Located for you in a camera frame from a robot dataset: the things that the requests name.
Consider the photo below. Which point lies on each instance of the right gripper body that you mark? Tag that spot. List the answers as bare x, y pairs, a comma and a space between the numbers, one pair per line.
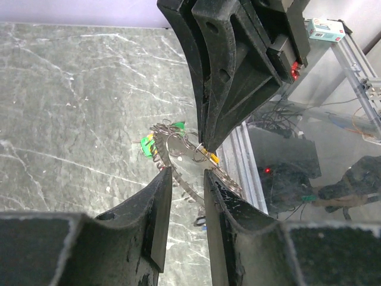
281, 26

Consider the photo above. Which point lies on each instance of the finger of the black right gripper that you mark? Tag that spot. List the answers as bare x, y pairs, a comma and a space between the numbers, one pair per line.
241, 75
179, 15

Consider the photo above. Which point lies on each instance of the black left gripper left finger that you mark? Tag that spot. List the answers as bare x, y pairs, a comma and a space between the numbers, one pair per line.
125, 245

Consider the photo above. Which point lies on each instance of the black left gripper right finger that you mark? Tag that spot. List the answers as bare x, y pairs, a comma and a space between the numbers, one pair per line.
248, 247

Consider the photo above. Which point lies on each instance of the blue key tag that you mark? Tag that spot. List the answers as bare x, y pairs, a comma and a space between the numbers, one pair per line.
200, 222

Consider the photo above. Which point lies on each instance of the metal key ring disc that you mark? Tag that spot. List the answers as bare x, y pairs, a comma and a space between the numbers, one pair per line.
173, 148

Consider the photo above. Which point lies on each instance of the yellow tag key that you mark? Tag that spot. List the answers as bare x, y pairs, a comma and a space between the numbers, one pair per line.
211, 156

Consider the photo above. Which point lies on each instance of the green key tag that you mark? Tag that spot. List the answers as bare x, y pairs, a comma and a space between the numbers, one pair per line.
180, 125

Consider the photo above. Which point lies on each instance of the teal white box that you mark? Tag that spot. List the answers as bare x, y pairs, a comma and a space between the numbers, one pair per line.
325, 30

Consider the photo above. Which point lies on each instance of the green tag key upper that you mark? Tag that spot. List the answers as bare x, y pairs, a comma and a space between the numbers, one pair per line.
145, 145

